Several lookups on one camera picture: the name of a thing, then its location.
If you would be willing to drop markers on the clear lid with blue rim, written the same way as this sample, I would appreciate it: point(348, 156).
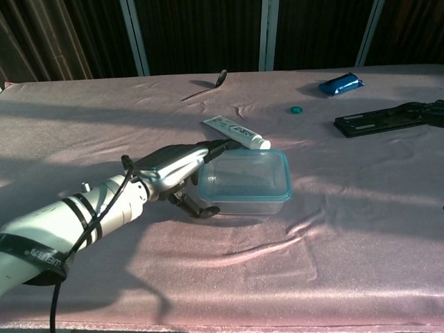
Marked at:
point(282, 173)

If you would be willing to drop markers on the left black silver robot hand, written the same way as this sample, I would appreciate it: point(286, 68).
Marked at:
point(173, 163)

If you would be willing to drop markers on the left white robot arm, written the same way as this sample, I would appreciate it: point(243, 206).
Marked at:
point(69, 222)

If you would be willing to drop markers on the dark brown pleated curtain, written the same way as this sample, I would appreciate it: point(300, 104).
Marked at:
point(319, 34)
point(412, 31)
point(62, 38)
point(201, 34)

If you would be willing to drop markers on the white toothpaste tube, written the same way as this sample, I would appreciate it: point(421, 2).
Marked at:
point(236, 132)

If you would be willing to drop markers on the white frame post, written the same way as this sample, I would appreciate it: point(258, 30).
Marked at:
point(135, 38)
point(268, 34)
point(369, 34)

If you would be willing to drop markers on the clear plastic container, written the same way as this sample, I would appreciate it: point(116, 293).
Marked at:
point(249, 207)

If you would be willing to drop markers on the metal spoon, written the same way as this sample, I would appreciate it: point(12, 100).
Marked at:
point(222, 77)

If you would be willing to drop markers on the pink tablecloth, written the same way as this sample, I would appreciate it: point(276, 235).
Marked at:
point(312, 243)

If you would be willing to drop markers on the blue snack packet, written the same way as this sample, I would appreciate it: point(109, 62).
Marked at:
point(341, 85)

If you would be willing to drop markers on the teal bottle cap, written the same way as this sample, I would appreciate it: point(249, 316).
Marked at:
point(296, 110)

